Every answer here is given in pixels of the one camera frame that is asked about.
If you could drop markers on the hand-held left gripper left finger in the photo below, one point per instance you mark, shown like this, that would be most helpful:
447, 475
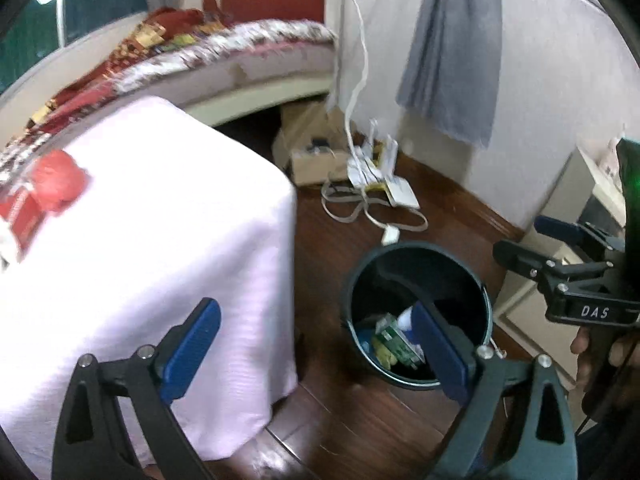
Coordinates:
192, 350

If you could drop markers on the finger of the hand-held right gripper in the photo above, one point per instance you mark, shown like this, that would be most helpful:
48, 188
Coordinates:
520, 257
560, 227

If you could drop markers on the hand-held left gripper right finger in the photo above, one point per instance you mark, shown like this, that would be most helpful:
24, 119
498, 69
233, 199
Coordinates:
440, 350

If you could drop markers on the green white milk carton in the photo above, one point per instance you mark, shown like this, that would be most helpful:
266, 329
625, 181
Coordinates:
395, 340

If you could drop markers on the white tissue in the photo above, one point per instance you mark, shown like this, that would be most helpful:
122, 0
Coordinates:
406, 317

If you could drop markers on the yellow plastic bag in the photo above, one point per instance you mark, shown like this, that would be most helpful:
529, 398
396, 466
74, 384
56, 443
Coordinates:
384, 355

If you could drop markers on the black plastic bucket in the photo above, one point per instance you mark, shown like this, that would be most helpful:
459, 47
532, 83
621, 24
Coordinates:
450, 270

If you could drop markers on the red plastic bag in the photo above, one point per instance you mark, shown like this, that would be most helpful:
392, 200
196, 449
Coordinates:
60, 180

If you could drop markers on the red packet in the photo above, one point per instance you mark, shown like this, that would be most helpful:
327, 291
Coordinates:
20, 215

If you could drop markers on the person's right hand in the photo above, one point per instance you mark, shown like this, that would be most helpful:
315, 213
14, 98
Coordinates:
582, 360

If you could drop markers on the beige safe cabinet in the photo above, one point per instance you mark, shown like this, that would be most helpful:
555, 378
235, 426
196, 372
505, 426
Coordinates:
565, 200

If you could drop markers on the white power adapter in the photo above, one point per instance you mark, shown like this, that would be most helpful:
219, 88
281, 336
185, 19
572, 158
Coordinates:
391, 236

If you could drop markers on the white flat modem box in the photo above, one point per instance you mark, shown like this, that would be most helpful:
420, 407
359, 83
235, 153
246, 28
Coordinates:
402, 192

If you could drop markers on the white router with antennas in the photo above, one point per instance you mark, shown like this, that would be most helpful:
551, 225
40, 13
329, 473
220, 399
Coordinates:
360, 170

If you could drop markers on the open cardboard box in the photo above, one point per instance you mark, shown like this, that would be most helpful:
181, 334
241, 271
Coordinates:
310, 165

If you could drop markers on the floral mattress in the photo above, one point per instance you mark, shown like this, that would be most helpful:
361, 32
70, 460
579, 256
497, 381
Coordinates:
280, 35

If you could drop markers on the red printed blanket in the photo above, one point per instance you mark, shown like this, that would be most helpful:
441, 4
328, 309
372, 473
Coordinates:
175, 22

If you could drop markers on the white framed window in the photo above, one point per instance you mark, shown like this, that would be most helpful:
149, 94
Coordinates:
100, 0

